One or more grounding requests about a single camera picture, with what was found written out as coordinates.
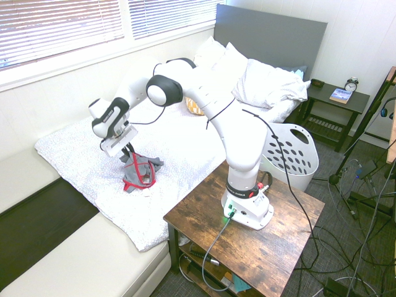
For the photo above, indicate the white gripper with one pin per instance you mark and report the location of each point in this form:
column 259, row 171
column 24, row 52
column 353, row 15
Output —
column 119, row 142

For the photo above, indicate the grey garment with red trim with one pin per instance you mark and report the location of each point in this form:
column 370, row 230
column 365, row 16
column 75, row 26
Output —
column 139, row 173

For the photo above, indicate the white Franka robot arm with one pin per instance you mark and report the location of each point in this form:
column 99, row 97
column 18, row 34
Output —
column 241, row 145

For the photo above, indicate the white perforated laundry basket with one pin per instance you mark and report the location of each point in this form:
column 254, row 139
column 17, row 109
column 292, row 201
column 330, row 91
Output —
column 301, row 154

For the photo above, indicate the white speckled bedspread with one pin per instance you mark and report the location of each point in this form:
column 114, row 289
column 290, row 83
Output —
column 77, row 148

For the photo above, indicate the yellow patterned bolster pillow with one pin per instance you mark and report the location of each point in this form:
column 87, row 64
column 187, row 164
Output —
column 194, row 106

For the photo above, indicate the dark brown bed panel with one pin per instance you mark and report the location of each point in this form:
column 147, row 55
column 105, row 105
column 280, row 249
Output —
column 37, row 222

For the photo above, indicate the cream upholstered bed base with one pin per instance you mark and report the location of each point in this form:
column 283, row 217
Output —
column 86, row 263

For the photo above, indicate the plain white pillow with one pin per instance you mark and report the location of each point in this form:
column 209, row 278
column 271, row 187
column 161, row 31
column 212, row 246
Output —
column 207, row 52
column 232, row 66

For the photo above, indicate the wide white window blind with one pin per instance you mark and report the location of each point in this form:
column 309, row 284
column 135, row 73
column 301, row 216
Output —
column 62, row 28

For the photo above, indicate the narrow white window blind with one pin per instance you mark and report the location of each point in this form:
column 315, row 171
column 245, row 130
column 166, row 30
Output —
column 170, row 15

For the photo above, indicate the white speckled pillow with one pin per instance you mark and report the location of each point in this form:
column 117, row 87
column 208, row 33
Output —
column 272, row 86

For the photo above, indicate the rustic wooden side table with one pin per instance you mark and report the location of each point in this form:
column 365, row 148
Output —
column 263, row 256

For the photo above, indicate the teal paper sheet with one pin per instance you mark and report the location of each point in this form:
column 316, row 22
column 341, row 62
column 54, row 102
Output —
column 240, row 284

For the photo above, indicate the grey headboard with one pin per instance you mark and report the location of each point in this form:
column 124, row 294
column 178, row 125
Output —
column 269, row 34

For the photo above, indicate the small dark box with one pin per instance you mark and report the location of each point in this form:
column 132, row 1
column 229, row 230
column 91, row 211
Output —
column 317, row 83

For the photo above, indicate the blue cover book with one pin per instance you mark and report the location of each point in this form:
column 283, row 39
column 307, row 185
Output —
column 340, row 95

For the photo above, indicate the black nightstand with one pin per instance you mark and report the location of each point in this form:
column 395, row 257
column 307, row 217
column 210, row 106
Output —
column 346, row 106

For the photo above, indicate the black tripod stand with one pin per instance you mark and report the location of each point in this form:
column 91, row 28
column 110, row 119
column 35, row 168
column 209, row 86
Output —
column 355, row 145

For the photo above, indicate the black twin-bell alarm clock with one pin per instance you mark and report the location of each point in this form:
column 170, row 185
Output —
column 351, row 85

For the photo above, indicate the black power adapter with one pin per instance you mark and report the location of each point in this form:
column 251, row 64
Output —
column 368, row 168

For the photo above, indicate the black floor box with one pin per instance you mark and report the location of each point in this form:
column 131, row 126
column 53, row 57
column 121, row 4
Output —
column 337, row 287

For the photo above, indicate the blue headphones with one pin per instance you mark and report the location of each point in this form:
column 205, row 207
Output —
column 386, row 111

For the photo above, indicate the light wooden desk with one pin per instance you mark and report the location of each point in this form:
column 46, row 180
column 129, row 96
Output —
column 392, row 123

